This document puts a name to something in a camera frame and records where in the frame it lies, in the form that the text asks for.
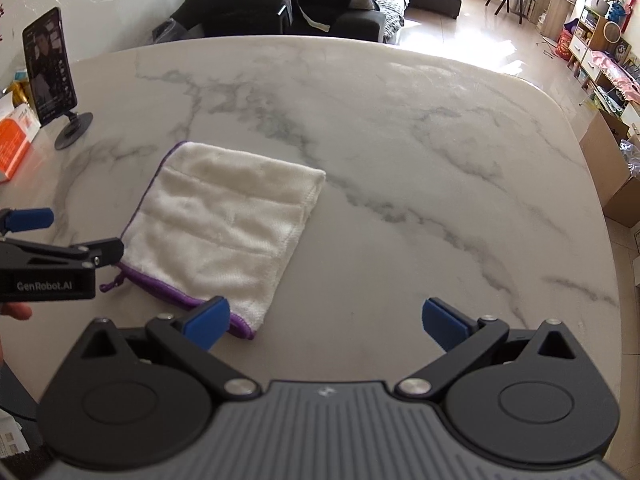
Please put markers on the person's left hand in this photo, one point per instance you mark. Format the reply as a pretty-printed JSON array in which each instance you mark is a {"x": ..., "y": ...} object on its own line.
[{"x": 16, "y": 310}]

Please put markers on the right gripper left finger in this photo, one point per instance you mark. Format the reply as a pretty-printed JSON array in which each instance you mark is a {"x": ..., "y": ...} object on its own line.
[{"x": 126, "y": 398}]

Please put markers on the dark grey sofa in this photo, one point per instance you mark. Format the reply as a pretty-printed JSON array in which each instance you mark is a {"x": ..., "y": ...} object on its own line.
[{"x": 340, "y": 5}]

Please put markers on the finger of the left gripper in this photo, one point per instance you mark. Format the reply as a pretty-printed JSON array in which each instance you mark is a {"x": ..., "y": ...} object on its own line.
[
  {"x": 21, "y": 254},
  {"x": 22, "y": 220}
]

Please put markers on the white towel purple trim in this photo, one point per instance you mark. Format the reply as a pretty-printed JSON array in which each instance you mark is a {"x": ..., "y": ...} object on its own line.
[{"x": 218, "y": 222}]

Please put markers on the white storage cabinet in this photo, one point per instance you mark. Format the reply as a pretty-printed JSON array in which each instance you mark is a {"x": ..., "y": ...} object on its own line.
[{"x": 605, "y": 65}]

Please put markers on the brown cardboard box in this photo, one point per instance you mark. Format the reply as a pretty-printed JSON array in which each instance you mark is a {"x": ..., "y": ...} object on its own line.
[{"x": 616, "y": 186}]

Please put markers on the smartphone on black stand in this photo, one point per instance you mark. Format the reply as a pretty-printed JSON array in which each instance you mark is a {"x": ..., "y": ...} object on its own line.
[{"x": 50, "y": 77}]

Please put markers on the orange white box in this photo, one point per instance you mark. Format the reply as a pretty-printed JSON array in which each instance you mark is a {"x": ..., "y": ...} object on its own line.
[{"x": 17, "y": 131}]

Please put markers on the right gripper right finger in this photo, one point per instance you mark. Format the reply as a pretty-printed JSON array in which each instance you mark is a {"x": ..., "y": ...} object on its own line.
[{"x": 532, "y": 399}]

